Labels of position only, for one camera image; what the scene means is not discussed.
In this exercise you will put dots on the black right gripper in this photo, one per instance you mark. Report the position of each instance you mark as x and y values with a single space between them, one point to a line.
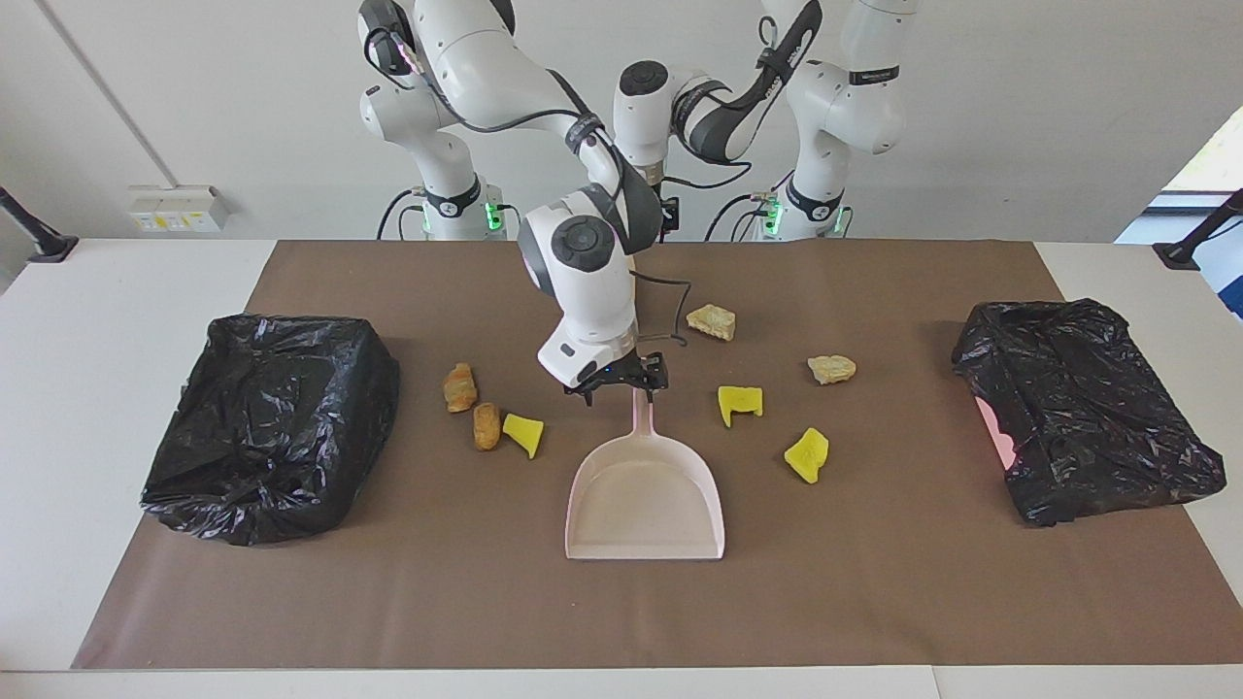
626 374

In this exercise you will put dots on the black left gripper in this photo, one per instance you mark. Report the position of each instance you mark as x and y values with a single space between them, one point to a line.
667 216

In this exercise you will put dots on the yellow foam wedge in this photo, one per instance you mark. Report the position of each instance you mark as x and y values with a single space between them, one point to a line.
522 430

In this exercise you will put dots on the toy croissant bread piece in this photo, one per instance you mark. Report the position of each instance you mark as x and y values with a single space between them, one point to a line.
711 322
460 388
832 369

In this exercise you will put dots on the beige plastic dustpan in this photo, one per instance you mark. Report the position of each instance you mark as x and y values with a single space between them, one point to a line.
646 495

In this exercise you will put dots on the yellow notched foam piece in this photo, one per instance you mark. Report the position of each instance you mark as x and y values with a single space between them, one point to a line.
738 398

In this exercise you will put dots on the brown round toy bread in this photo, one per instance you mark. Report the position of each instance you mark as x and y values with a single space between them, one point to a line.
487 427

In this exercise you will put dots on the yellow ridged foam piece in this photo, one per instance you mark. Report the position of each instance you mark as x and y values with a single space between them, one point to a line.
807 456

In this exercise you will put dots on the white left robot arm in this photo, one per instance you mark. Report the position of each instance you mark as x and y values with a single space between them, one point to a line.
835 97

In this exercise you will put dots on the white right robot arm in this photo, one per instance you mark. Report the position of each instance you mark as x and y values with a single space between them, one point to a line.
583 291

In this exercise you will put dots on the black bag lined bin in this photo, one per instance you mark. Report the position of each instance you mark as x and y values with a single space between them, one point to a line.
272 427

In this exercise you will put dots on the black bag pink bin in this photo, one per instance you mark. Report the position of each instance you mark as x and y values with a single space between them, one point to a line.
1088 408

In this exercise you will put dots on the brown paper table mat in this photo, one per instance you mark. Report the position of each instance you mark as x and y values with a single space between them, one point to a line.
621 621

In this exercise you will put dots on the black clamp stand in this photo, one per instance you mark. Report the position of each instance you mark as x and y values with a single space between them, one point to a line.
1180 254
44 243

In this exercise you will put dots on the bright window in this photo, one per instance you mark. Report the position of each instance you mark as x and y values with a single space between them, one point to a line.
1214 165

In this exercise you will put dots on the blue object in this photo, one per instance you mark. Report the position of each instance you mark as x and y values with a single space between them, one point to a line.
1235 299

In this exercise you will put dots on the white wall outlet box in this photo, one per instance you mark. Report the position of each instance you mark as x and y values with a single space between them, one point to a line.
175 209

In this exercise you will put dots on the white wall conduit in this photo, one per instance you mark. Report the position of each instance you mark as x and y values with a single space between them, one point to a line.
107 93

